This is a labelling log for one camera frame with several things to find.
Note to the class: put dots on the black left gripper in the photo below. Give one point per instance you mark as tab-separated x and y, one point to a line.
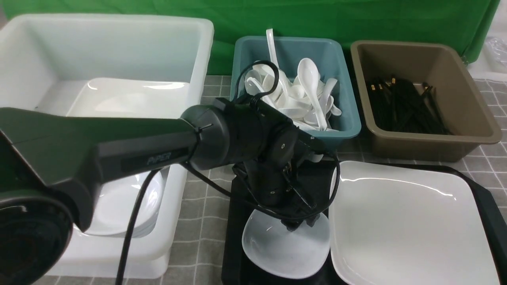
272	178

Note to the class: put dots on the white plates stack in bin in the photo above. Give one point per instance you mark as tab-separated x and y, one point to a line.
122	98

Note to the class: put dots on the large white square plate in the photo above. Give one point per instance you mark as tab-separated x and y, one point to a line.
400	226

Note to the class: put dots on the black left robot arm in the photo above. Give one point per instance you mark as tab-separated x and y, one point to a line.
52	169

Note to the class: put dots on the large white plastic bin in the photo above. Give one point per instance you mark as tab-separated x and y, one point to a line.
46	60

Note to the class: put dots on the brown plastic bin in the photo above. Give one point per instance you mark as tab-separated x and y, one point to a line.
462	106

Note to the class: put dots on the white bowls stack in bin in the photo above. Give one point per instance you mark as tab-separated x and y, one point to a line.
115	204

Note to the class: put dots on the black serving tray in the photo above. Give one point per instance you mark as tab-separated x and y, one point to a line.
237	269

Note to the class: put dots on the green backdrop cloth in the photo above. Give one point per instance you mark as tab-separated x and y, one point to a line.
460	24

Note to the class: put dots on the white ceramic soup spoon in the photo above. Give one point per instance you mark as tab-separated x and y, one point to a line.
308	75

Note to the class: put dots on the pile of white spoons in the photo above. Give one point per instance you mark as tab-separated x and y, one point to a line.
289	97

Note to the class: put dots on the pile of black chopsticks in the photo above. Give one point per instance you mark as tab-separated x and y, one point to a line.
398	106

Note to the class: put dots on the small white bowl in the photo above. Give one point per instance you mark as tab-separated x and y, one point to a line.
293	255

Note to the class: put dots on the teal plastic bin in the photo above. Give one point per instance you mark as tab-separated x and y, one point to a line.
330	61

